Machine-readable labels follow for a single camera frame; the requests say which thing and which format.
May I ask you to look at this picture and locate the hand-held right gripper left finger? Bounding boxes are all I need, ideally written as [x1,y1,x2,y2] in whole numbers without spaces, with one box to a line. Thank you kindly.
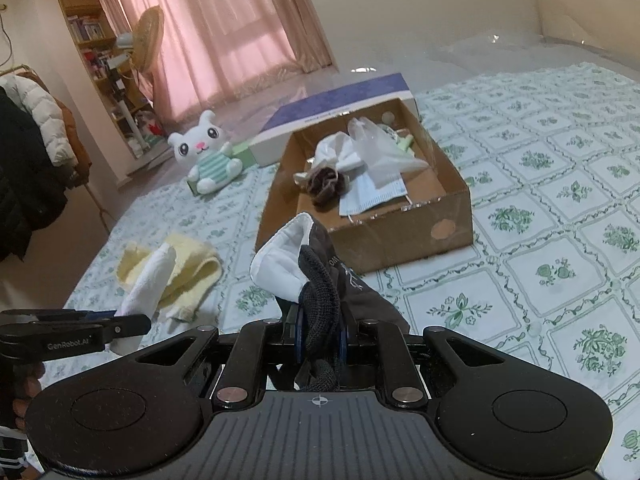
[134,308,305,409]

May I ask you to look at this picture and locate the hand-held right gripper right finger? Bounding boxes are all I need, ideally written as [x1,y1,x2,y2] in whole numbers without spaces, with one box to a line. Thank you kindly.
[338,321,507,409]

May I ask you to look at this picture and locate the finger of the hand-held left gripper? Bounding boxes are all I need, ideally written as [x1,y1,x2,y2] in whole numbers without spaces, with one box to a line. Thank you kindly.
[0,308,119,323]
[101,314,152,345]

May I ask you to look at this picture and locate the white sock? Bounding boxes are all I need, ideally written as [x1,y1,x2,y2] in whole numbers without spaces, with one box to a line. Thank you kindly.
[111,242,179,357]

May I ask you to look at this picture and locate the black and white glove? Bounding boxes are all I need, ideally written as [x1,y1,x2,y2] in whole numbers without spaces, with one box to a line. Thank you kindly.
[249,212,412,392]

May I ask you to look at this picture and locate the yellow towel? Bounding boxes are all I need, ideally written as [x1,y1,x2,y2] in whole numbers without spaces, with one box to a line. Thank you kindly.
[117,232,223,322]

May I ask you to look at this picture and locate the cardboard box with purple lid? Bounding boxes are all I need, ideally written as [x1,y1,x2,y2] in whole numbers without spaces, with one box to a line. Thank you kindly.
[248,72,474,277]

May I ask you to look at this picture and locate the purple brown scrunchie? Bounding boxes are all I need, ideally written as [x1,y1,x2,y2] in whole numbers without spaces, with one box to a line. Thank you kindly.
[304,164,352,207]

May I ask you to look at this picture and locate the blue face mask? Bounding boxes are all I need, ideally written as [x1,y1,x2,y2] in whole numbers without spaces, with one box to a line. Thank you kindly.
[339,174,410,219]

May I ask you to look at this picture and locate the person's left hand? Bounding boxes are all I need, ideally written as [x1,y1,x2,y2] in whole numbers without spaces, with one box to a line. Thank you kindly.
[12,363,46,431]

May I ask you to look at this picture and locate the black puffer jacket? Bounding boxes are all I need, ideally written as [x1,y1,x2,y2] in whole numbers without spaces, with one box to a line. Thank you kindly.
[0,85,69,262]

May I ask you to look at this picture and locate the brown jacket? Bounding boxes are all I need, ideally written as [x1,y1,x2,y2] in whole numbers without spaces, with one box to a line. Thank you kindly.
[22,71,94,190]

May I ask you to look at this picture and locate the white cloth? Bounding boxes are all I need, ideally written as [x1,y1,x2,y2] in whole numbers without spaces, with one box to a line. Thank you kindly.
[294,131,372,187]

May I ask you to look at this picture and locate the green box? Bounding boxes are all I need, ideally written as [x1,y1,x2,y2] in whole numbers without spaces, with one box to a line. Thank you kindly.
[187,142,259,196]

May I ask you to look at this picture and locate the white plush cat toy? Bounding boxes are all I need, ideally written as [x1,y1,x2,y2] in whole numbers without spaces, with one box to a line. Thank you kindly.
[167,110,244,196]

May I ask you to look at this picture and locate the white puffer jacket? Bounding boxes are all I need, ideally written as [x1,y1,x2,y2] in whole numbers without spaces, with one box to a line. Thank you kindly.
[0,74,79,169]

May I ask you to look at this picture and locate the clear plastic bag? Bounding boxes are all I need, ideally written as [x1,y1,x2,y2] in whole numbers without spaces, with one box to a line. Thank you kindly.
[347,116,431,189]

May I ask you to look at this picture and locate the wooden bookshelf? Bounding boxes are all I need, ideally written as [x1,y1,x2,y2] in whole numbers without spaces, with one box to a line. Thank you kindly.
[51,0,168,162]

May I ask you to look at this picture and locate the beige standing fan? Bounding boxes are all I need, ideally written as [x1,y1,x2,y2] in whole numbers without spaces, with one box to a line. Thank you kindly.
[112,5,167,153]

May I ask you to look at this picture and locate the pink curtain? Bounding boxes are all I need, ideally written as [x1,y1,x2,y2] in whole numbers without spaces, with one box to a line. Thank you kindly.
[91,0,334,132]

